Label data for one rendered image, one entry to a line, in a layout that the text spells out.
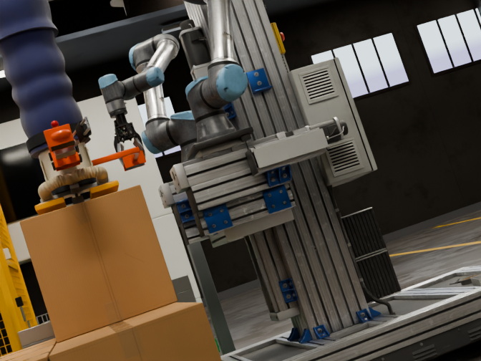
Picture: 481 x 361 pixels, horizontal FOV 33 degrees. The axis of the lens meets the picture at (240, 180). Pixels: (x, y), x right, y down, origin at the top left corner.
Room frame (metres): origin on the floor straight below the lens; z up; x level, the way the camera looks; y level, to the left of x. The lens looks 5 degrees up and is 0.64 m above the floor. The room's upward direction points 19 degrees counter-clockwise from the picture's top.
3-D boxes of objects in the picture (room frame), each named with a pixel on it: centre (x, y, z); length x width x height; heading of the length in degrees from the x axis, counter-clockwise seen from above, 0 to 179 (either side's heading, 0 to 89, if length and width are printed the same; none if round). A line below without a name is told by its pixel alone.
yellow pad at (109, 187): (2.92, 0.48, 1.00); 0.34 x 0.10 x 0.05; 12
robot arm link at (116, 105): (3.22, 0.37, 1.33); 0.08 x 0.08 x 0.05
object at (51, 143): (2.31, 0.45, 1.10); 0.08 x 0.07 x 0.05; 12
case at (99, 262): (2.90, 0.58, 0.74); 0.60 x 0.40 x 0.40; 14
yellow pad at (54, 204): (2.88, 0.66, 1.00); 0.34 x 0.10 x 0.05; 12
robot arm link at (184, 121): (3.46, 0.15, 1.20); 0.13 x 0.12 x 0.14; 68
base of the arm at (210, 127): (2.97, 0.03, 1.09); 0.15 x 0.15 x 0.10
